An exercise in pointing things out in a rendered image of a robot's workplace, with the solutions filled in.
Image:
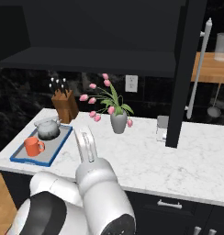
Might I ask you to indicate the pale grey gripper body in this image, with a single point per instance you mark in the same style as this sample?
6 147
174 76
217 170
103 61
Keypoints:
86 143

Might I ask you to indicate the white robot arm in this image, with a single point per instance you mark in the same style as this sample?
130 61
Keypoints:
101 195

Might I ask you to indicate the blue tray with grey inset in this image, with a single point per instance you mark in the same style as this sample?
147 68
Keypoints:
57 147

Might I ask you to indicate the grey kettle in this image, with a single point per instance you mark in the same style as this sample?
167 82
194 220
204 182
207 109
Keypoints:
48 129

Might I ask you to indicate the orange mug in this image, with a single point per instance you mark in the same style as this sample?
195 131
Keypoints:
31 146

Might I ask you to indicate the dark base cabinet run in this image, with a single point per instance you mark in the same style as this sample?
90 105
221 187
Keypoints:
172 223

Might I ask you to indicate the dark cabinet door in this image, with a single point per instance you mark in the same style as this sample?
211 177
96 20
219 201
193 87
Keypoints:
185 76

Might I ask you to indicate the grey vase with pink tulips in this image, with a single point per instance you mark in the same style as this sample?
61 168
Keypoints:
118 121

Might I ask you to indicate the wooden knife block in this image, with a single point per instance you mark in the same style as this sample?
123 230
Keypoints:
65 105

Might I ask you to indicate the clear glass jar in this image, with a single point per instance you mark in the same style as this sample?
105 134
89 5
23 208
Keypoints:
162 128

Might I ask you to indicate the dark drawer front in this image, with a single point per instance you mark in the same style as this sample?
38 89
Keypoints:
178 204

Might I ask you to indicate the hanging grey ladle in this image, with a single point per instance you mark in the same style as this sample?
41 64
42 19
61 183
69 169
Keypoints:
214 110

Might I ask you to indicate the tall clear glass container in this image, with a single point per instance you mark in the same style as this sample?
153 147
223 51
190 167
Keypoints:
222 47

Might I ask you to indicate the white wall outlet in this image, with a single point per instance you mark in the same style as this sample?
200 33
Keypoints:
131 83

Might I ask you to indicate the dark wall cabinet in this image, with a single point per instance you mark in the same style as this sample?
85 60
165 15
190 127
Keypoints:
95 46

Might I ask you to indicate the wooden wall shelf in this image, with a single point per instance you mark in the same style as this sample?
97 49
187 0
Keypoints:
210 72

